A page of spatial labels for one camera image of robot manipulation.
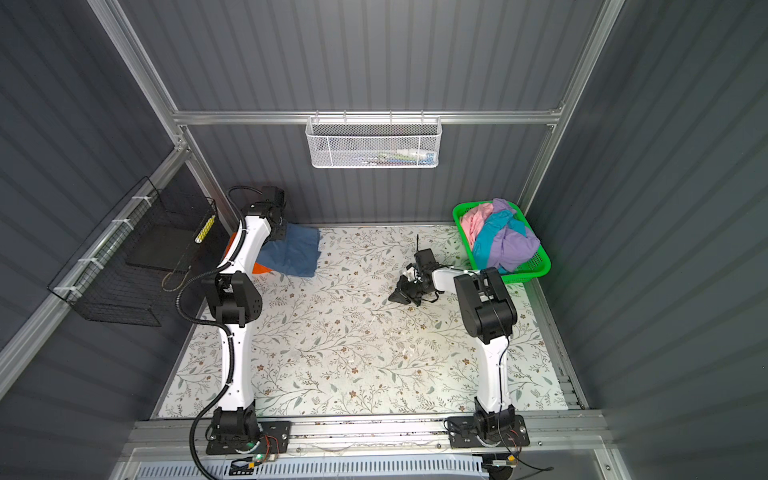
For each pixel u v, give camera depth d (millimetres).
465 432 738
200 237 801
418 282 891
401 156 920
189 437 677
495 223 1084
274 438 724
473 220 1077
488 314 559
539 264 1016
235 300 629
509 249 1057
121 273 709
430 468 771
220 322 641
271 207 781
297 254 1069
